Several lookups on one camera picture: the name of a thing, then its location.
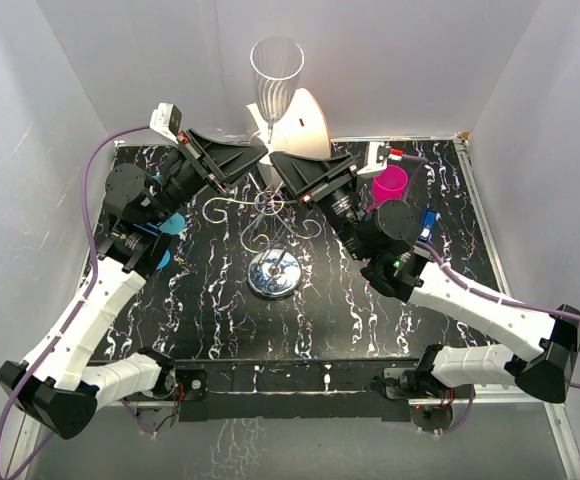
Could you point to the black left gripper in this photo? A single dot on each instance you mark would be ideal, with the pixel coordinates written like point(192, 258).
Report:
point(224, 160)

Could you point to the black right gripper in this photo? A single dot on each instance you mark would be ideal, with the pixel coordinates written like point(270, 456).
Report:
point(306, 177)

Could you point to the blue wine glass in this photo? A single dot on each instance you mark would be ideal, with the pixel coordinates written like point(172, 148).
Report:
point(164, 260)
point(172, 222)

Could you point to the pink wine glass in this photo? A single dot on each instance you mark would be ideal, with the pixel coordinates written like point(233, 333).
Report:
point(389, 185)

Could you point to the clear fluted champagne glass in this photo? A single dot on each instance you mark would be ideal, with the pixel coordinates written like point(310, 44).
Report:
point(277, 62)

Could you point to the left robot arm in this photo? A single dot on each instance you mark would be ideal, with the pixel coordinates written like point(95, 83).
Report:
point(54, 383)

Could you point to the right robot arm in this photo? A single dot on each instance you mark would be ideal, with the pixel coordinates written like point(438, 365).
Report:
point(535, 349)

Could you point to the chrome wine glass rack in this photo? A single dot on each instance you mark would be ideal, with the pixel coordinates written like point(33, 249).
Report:
point(273, 272)

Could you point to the white round box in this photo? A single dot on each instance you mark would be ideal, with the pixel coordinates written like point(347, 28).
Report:
point(302, 131)

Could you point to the small blue object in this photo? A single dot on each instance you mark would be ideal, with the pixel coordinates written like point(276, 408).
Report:
point(429, 221)

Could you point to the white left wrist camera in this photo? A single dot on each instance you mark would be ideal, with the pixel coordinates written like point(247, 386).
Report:
point(166, 121)

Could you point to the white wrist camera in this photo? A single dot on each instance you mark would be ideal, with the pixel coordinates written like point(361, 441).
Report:
point(166, 121)
point(377, 158)

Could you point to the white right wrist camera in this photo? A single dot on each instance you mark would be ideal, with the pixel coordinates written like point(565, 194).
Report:
point(377, 158)

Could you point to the aluminium table frame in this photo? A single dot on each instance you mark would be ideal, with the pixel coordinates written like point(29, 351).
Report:
point(356, 381)

